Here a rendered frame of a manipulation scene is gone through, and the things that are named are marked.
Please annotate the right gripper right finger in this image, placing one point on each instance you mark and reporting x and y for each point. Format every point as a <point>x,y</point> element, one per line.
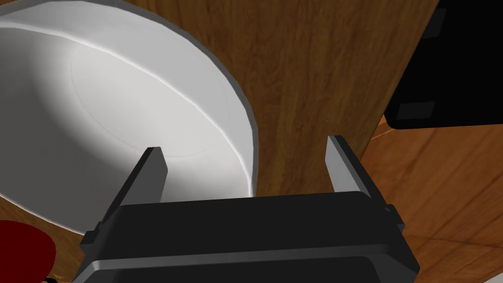
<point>349,169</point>

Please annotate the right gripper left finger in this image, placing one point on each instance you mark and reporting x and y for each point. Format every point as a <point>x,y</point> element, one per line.
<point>146,181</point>

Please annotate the white bowl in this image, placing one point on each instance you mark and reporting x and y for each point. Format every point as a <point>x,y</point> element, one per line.
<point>118,118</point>

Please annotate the wooden table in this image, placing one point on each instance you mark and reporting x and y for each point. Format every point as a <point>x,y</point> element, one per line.
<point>314,78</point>

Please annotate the dark red round object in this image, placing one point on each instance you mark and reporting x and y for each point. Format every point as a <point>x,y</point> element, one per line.
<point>21,251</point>

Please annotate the black box-shaped object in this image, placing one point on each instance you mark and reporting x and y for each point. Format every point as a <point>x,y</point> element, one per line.
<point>456,70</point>

